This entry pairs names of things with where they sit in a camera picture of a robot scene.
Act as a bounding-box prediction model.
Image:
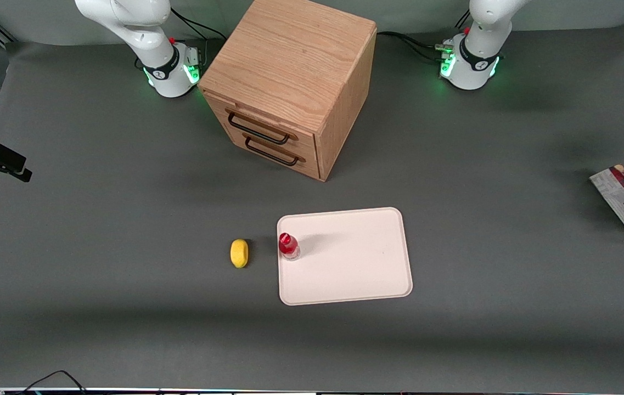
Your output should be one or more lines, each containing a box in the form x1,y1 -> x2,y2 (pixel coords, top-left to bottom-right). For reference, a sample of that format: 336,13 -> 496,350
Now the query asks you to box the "black right arm base cable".
171,8 -> 228,67

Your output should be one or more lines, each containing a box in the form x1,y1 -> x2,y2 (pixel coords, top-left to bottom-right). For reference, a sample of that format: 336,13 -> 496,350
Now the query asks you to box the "wooden drawer front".
205,92 -> 319,161
216,118 -> 321,182

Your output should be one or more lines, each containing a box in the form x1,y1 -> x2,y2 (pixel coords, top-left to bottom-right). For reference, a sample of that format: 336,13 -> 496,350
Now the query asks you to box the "wooden drawer cabinet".
198,0 -> 378,182

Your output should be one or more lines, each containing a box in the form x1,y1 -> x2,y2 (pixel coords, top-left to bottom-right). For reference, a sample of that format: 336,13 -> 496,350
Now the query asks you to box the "black arm base cable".
397,36 -> 452,64
376,31 -> 445,51
171,8 -> 228,67

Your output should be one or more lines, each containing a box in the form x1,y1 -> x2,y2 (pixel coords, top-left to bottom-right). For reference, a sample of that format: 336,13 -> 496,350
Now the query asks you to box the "black left arm base cable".
397,36 -> 452,64
376,31 -> 445,51

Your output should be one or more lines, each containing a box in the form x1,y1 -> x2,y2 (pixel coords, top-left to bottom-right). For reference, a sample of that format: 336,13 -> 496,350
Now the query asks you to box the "thin black cable loop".
14,370 -> 88,395

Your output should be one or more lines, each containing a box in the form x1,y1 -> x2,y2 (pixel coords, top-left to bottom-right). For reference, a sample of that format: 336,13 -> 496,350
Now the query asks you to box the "black metal drawer handle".
227,112 -> 291,146
244,137 -> 299,167

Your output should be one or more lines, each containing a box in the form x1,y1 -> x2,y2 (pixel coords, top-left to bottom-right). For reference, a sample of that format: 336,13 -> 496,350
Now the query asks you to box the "beige plastic tray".
277,207 -> 413,306

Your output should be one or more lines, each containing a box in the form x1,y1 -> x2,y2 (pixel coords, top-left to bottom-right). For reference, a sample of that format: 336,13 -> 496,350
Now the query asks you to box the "yellow round sponge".
230,239 -> 250,269

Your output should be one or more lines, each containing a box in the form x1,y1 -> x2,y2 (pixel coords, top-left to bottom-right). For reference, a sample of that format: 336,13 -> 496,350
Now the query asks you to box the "small red bottle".
278,232 -> 301,262

